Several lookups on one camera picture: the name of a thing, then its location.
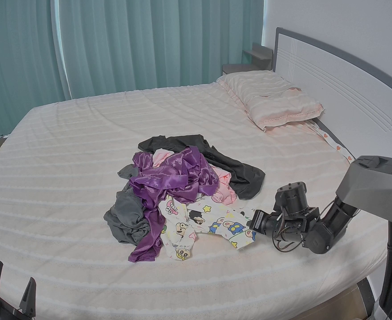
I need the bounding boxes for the bed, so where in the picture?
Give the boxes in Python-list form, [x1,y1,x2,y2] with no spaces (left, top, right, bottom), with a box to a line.
[0,27,392,320]

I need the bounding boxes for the pile of clothes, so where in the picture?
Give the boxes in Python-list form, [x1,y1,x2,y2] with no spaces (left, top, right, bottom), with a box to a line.
[103,134,266,263]

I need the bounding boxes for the white printed pyjama top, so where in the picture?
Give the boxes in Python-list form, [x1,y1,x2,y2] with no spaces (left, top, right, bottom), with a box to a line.
[158,194,257,262]

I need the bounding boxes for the black cable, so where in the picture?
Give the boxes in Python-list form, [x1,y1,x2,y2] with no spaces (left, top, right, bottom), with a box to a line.
[271,234,302,253]

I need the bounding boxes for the grey bedside table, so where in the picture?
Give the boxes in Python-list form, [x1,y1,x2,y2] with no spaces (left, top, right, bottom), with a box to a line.
[222,44,274,76]

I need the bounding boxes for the window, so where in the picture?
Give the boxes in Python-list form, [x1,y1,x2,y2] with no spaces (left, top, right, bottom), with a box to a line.
[50,0,67,101]

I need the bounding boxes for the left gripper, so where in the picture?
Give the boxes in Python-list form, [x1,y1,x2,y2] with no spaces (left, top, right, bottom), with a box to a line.
[0,261,37,320]

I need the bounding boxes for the pale pink pillow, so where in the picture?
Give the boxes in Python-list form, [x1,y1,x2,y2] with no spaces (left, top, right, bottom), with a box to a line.
[216,71,327,132]

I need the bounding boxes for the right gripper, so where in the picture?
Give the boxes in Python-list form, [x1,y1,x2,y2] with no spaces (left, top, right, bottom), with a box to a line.
[249,209,279,238]

